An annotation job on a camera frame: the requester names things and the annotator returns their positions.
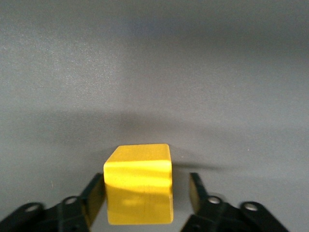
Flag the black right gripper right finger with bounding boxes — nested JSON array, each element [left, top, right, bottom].
[[182, 172, 290, 232]]

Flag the yellow wooden cube block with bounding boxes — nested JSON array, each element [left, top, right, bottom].
[[103, 144, 174, 225]]

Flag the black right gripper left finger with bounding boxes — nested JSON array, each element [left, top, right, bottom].
[[0, 173, 106, 232]]

